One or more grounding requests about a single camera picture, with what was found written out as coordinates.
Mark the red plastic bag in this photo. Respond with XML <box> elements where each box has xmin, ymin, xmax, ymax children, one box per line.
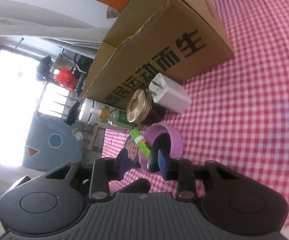
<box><xmin>54</xmin><ymin>67</ymin><xmax>78</xmax><ymax>91</ymax></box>

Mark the small wooden stool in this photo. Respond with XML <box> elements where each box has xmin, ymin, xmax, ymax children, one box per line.
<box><xmin>82</xmin><ymin>125</ymin><xmax>105</xmax><ymax>153</ymax></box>

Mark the pink checkered tablecloth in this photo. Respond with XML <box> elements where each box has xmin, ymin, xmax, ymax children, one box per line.
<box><xmin>101</xmin><ymin>0</ymin><xmax>289</xmax><ymax>228</ymax></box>

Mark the wheelchair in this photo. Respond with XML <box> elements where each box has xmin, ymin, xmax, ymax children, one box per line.
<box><xmin>54</xmin><ymin>49</ymin><xmax>93</xmax><ymax>94</ymax></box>

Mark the grey curtain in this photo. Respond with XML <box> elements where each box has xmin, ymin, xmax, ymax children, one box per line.
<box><xmin>0</xmin><ymin>0</ymin><xmax>109</xmax><ymax>49</ymax></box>

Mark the gold lid dark jar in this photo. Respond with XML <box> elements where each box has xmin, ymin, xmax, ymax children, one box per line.
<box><xmin>126</xmin><ymin>89</ymin><xmax>166</xmax><ymax>126</ymax></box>

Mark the purple round case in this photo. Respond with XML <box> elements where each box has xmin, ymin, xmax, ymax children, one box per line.
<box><xmin>136</xmin><ymin>123</ymin><xmax>183</xmax><ymax>174</ymax></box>

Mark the white power adapter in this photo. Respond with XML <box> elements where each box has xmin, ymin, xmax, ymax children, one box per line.
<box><xmin>146</xmin><ymin>73</ymin><xmax>192</xmax><ymax>114</ymax></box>

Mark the black oval object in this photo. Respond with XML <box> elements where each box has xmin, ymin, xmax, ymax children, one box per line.
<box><xmin>147</xmin><ymin>143</ymin><xmax>160</xmax><ymax>173</ymax></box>

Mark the white lid supplement bottle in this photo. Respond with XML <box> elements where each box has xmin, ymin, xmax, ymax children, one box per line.
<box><xmin>79</xmin><ymin>99</ymin><xmax>111</xmax><ymax>129</ymax></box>

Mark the brown cardboard box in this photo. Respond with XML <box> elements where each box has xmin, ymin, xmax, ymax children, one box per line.
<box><xmin>81</xmin><ymin>0</ymin><xmax>234</xmax><ymax>109</ymax></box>

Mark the blue kids play tent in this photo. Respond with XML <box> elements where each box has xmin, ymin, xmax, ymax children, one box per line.
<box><xmin>22</xmin><ymin>111</ymin><xmax>83</xmax><ymax>172</ymax></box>

